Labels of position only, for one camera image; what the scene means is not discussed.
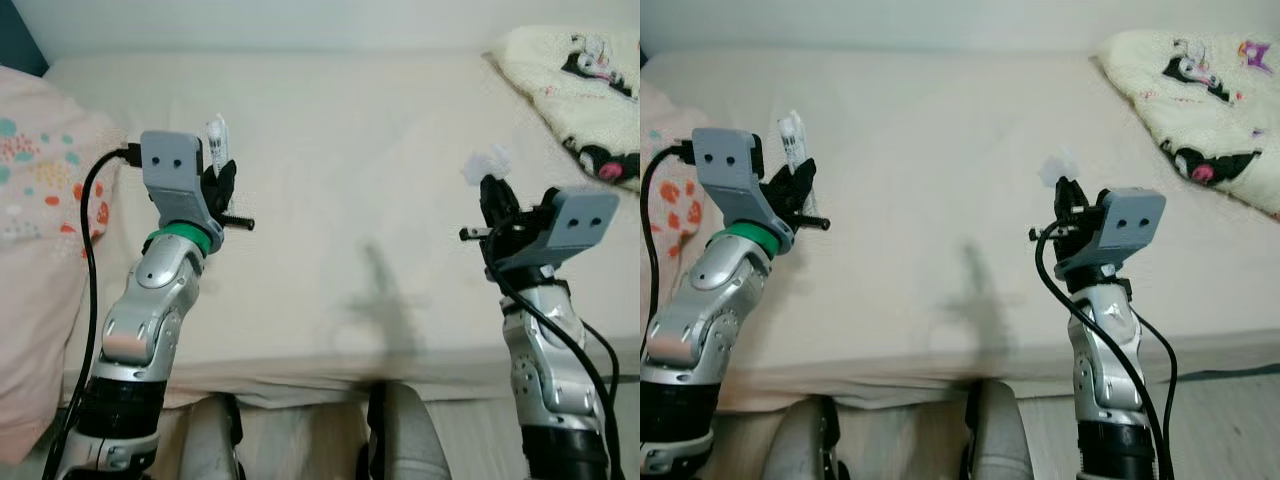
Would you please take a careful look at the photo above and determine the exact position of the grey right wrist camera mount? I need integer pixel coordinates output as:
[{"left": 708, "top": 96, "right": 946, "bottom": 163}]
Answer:
[
  {"left": 1055, "top": 188, "right": 1168, "bottom": 276},
  {"left": 490, "top": 187, "right": 621, "bottom": 276}
]

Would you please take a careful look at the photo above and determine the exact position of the white tissue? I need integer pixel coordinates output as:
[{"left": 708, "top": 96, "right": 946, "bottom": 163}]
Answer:
[
  {"left": 462, "top": 145, "right": 516, "bottom": 186},
  {"left": 1037, "top": 150, "right": 1081, "bottom": 189}
]

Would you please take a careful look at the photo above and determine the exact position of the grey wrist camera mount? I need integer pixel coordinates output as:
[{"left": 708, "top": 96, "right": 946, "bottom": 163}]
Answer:
[
  {"left": 692, "top": 127, "right": 791, "bottom": 241},
  {"left": 490, "top": 187, "right": 621, "bottom": 276},
  {"left": 1055, "top": 188, "right": 1168, "bottom": 276},
  {"left": 140, "top": 130, "right": 226, "bottom": 229}
]

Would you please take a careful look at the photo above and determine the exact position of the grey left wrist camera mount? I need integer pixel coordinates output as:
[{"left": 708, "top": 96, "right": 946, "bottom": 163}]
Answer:
[
  {"left": 692, "top": 127, "right": 791, "bottom": 241},
  {"left": 140, "top": 130, "right": 226, "bottom": 229}
]

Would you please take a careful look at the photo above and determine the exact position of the pink patterned pillow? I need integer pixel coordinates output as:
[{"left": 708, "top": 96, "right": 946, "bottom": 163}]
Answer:
[
  {"left": 640, "top": 78, "right": 726, "bottom": 331},
  {"left": 0, "top": 65, "right": 126, "bottom": 466}
]

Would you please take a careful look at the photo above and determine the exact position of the grey robot leg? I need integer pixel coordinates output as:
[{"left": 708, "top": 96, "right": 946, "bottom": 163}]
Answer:
[
  {"left": 360, "top": 380, "right": 451, "bottom": 480},
  {"left": 180, "top": 393, "right": 246, "bottom": 480},
  {"left": 960, "top": 380, "right": 1036, "bottom": 480},
  {"left": 770, "top": 395, "right": 851, "bottom": 480}
]

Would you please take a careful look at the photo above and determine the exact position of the grey right robot leg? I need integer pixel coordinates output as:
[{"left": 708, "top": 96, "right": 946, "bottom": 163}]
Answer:
[
  {"left": 360, "top": 380, "right": 451, "bottom": 480},
  {"left": 960, "top": 380, "right": 1036, "bottom": 480}
]

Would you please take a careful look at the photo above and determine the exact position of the cream mattress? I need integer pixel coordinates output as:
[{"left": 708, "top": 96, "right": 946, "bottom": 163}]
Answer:
[
  {"left": 45, "top": 50, "right": 641, "bottom": 406},
  {"left": 640, "top": 50, "right": 1280, "bottom": 411}
]

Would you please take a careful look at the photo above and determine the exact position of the blue fabric bed frame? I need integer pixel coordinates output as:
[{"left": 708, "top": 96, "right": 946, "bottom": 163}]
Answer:
[{"left": 1165, "top": 366, "right": 1280, "bottom": 385}]

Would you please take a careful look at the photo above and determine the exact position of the grey left robot leg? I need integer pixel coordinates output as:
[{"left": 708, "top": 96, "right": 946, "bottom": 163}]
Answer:
[
  {"left": 770, "top": 395, "right": 851, "bottom": 480},
  {"left": 180, "top": 393, "right": 246, "bottom": 480}
]

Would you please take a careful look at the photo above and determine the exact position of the cream cartoon print blanket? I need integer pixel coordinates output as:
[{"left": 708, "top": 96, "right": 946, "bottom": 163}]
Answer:
[
  {"left": 1095, "top": 28, "right": 1280, "bottom": 221},
  {"left": 487, "top": 25, "right": 641, "bottom": 191}
]

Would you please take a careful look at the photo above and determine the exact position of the small white printed packet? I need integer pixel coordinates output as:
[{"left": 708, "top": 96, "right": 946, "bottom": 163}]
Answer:
[
  {"left": 205, "top": 113, "right": 233, "bottom": 171},
  {"left": 778, "top": 110, "right": 809, "bottom": 171}
]

